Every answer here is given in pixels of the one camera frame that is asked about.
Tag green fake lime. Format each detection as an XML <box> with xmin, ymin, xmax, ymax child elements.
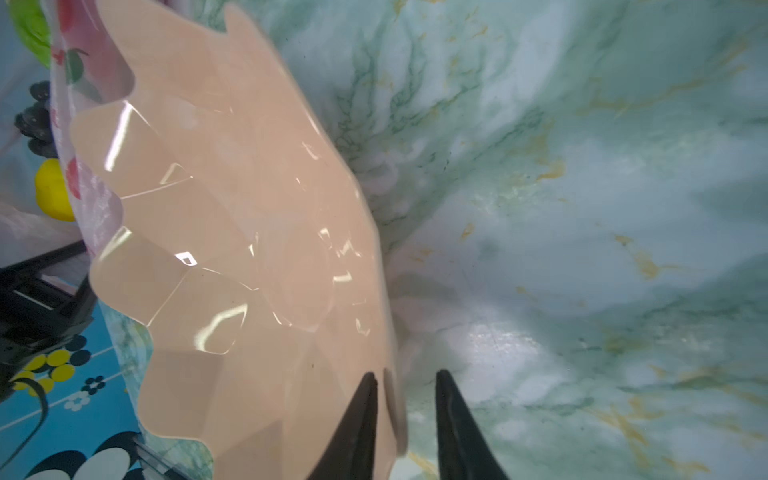
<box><xmin>6</xmin><ymin>0</ymin><xmax>51</xmax><ymax>69</ymax></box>

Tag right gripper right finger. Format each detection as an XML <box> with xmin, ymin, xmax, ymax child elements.
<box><xmin>435</xmin><ymin>369</ymin><xmax>508</xmax><ymax>480</ymax></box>

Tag pink scalloped plastic plate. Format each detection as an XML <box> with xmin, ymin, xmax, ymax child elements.
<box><xmin>70</xmin><ymin>1</ymin><xmax>407</xmax><ymax>479</ymax></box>

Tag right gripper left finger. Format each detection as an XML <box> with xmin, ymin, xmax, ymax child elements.
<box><xmin>307</xmin><ymin>372</ymin><xmax>379</xmax><ymax>480</ymax></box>

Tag black fake grapes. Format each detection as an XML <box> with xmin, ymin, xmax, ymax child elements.
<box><xmin>14</xmin><ymin>80</ymin><xmax>59</xmax><ymax>159</ymax></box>

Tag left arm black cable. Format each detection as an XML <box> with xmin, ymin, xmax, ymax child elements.
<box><xmin>0</xmin><ymin>376</ymin><xmax>50</xmax><ymax>469</ymax></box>

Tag pink plastic bag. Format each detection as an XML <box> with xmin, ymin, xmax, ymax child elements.
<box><xmin>0</xmin><ymin>0</ymin><xmax>199</xmax><ymax>265</ymax></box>

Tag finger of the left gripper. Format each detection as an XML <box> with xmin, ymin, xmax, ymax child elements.
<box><xmin>1</xmin><ymin>241</ymin><xmax>97</xmax><ymax>366</ymax></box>

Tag yellow fake lemon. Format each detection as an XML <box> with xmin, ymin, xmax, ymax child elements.
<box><xmin>34</xmin><ymin>159</ymin><xmax>75</xmax><ymax>222</ymax></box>

